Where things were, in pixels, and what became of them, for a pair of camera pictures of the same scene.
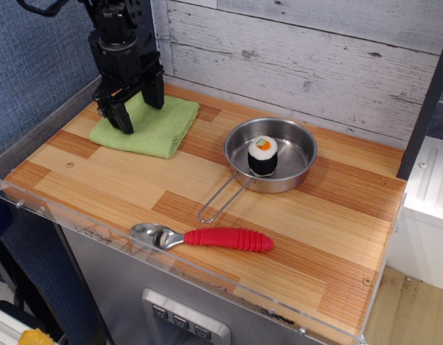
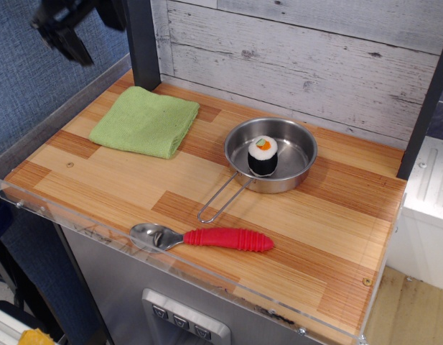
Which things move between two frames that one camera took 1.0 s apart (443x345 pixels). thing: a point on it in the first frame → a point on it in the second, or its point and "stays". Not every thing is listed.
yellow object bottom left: x=35 y=337 stays
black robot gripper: x=123 y=73 → x=56 y=21
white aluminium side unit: x=421 y=246 stays
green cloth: x=156 y=132 stays
